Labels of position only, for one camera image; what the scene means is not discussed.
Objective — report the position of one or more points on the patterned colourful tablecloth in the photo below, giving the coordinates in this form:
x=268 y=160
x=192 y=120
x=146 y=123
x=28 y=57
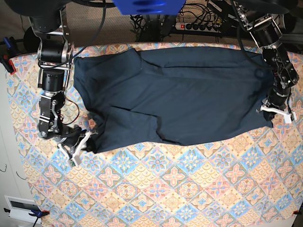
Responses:
x=253 y=179

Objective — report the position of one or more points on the red black clamp upper left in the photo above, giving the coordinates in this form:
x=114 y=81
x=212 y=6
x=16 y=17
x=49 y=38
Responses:
x=5 y=59

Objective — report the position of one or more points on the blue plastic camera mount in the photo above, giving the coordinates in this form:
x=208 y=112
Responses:
x=149 y=7

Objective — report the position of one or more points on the white power strip red switch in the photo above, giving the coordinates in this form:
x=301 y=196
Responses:
x=196 y=27

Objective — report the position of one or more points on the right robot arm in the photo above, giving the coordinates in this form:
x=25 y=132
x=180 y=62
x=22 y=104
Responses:
x=49 y=23

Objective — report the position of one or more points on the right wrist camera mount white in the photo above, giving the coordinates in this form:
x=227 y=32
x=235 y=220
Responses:
x=73 y=156

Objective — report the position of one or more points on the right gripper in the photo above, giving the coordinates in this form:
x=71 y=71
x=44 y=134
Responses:
x=71 y=137

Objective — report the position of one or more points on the dark navy t-shirt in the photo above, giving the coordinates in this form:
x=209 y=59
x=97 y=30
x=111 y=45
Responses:
x=180 y=96

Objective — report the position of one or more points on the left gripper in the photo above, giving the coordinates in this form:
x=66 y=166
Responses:
x=275 y=99

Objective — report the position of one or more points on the blue clamp lower left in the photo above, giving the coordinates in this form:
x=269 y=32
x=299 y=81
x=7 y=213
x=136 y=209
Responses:
x=32 y=216

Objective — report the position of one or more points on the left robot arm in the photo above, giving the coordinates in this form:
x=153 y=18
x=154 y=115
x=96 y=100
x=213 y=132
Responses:
x=256 y=18

